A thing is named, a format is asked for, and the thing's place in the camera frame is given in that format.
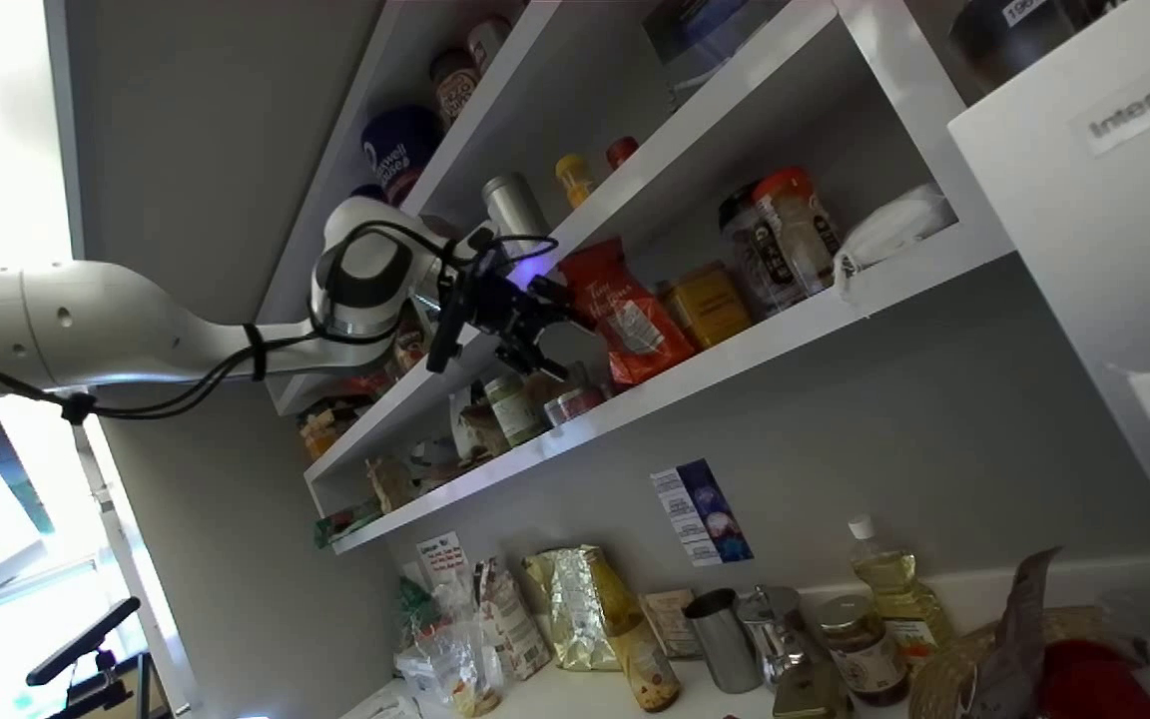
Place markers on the blue white carton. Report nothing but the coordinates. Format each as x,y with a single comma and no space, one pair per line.
701,514

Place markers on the small pink jar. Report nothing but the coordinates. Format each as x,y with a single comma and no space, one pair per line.
574,406

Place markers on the yellow jar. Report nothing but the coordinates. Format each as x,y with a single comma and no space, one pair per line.
713,309

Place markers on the orange-lid bottle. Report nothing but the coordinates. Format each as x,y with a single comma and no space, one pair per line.
800,226

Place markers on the brown paper bag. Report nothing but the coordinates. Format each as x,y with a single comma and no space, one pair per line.
1000,653

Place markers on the white plastic bag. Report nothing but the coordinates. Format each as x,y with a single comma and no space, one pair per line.
898,226

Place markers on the red snack bag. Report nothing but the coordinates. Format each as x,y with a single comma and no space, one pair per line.
630,331

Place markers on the white printed pouch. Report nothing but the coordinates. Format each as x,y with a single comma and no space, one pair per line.
512,624

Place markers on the clear plastic bag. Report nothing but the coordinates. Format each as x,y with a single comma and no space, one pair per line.
449,672

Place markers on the pale-lid round jar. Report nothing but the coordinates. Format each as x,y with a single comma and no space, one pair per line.
488,38

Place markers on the yellow liquid bottle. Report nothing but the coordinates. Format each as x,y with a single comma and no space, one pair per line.
647,672

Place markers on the white paper red print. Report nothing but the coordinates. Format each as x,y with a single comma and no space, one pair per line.
445,564

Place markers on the gold foil bag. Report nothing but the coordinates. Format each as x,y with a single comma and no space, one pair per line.
578,603

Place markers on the dark round jar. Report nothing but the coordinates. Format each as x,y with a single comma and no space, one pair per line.
453,82

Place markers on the blue canister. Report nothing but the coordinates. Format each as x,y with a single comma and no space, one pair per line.
401,142

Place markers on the dark-label glass jar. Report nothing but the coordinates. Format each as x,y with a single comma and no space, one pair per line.
751,259

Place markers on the white wall shelf unit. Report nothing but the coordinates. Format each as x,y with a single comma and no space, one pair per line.
790,331

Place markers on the dark container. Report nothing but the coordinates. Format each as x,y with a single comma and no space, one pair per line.
1015,38

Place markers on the green-lid white jar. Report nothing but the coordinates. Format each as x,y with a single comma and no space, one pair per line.
512,414

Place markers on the black stand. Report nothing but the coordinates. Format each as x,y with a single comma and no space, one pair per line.
83,640

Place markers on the brown spread jar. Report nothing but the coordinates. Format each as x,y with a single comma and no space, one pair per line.
870,661

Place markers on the beige paper packet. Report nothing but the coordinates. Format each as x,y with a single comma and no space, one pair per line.
673,612

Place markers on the red fabric hat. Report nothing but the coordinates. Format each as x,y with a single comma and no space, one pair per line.
1096,685

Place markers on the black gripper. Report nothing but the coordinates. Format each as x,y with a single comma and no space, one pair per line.
488,306

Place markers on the small yellow bottle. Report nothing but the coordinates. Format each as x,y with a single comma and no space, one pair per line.
578,179

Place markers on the clear oil bottle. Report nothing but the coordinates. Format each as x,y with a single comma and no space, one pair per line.
890,574

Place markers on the crumpled foil bag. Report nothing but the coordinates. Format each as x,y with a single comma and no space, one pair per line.
795,681

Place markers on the blue cardboard box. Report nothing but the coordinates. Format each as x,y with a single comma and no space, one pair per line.
715,24

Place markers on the tan small packet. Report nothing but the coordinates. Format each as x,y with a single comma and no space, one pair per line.
388,480

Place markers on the white small pouch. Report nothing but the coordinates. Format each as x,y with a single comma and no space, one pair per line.
470,423

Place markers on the silver metal can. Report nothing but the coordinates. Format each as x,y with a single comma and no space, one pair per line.
516,203

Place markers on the red-lid small jar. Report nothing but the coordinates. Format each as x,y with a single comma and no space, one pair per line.
621,150

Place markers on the small amber jar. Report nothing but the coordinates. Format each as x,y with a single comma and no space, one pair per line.
319,434

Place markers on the steel cup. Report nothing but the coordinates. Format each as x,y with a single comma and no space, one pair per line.
719,644

